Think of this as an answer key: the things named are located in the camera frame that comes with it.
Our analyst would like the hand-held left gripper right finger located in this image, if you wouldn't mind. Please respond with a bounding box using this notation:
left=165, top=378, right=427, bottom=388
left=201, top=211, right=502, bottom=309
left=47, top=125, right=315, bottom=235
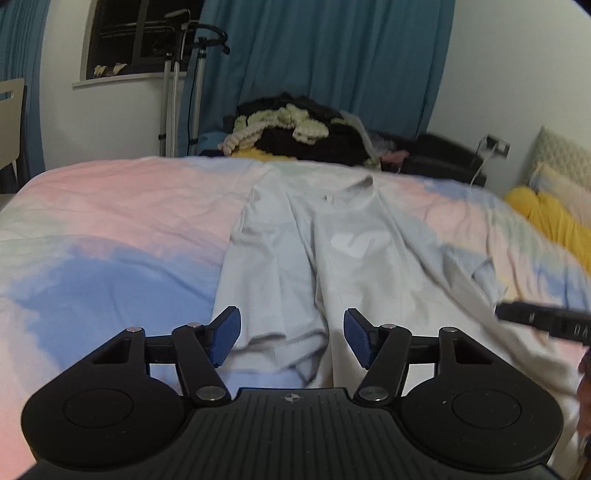
left=343, top=308, right=497, bottom=408

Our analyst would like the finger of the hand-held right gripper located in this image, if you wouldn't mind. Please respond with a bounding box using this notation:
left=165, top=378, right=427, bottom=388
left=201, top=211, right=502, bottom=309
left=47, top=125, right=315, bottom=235
left=495, top=300, right=555, bottom=334

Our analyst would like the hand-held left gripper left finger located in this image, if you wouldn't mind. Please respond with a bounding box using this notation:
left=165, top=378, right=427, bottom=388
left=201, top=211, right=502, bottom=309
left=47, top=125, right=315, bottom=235
left=90, top=306, right=242, bottom=408

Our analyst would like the light grey t-shirt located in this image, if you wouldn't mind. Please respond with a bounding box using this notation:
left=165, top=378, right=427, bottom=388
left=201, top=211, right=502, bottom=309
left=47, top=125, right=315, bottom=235
left=212, top=174, right=585, bottom=402

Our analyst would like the pile of dark clothes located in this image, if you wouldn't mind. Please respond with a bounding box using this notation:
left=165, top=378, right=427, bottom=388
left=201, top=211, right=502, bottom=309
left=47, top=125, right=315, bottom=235
left=224, top=92, right=384, bottom=169

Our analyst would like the black and cream clothes pile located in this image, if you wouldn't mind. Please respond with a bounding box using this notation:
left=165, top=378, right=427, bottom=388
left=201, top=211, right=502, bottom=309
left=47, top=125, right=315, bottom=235
left=217, top=104, right=331, bottom=155

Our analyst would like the person's right hand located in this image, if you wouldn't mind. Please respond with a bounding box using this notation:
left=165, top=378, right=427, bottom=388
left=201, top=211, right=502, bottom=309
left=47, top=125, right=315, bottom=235
left=577, top=348, right=591, bottom=441

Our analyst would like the yellow pillow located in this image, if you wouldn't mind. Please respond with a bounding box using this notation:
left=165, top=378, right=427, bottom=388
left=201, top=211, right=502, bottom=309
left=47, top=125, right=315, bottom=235
left=503, top=186, right=591, bottom=273

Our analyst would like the pastel pillow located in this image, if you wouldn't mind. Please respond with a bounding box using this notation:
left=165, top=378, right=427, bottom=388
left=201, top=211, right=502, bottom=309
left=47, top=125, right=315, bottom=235
left=529, top=162, right=591, bottom=217

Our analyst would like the pastel tie-dye bed sheet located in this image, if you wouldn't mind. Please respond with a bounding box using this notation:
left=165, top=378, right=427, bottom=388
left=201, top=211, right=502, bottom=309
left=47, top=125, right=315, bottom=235
left=0, top=154, right=591, bottom=480

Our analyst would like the cream quilted headboard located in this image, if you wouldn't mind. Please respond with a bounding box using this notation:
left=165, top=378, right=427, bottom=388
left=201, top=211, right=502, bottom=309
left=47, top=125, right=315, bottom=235
left=524, top=124, right=591, bottom=195

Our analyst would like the yellow cloth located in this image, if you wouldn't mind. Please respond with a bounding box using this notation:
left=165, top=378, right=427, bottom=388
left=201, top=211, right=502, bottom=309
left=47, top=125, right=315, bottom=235
left=231, top=147, right=296, bottom=163

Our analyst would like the black sofa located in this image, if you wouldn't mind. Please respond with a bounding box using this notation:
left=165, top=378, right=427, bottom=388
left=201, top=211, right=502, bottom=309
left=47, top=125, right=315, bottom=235
left=383, top=131, right=490, bottom=186

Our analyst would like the pink cloth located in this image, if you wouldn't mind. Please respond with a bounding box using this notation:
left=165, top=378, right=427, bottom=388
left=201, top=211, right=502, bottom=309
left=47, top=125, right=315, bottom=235
left=379, top=148, right=413, bottom=168

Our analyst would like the silver metal pole stand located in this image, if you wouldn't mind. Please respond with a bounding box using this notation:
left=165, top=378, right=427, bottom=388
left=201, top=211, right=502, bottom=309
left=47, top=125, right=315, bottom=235
left=157, top=9, right=192, bottom=158

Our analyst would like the black and silver tripod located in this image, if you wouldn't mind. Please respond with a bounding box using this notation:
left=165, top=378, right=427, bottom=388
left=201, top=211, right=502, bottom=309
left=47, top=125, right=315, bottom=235
left=185, top=23, right=232, bottom=155

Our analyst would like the white window sill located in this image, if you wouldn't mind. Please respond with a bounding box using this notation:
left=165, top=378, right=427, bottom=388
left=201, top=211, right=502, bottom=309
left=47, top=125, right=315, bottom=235
left=71, top=69, right=190, bottom=89

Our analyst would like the wide blue curtain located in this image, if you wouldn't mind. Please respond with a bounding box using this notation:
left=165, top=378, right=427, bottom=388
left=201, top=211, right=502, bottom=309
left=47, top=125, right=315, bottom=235
left=178, top=0, right=455, bottom=162

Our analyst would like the beige wooden chair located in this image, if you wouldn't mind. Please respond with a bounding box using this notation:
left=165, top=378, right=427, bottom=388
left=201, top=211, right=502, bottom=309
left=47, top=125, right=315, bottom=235
left=0, top=78, right=27, bottom=195

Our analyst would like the dark window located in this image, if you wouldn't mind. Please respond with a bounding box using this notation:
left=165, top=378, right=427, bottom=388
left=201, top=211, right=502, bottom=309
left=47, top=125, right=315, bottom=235
left=85, top=0, right=206, bottom=81

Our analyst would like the narrow blue curtain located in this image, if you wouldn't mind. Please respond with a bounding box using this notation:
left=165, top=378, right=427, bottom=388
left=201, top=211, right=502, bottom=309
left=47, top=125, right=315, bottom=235
left=0, top=0, right=49, bottom=178

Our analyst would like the white charger cable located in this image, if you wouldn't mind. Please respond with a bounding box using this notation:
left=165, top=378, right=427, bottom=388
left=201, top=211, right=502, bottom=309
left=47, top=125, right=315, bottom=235
left=468, top=138, right=497, bottom=188

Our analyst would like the wall socket with charger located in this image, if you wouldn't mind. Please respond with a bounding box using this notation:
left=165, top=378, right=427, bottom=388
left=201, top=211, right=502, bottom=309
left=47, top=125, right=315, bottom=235
left=480, top=135, right=511, bottom=158

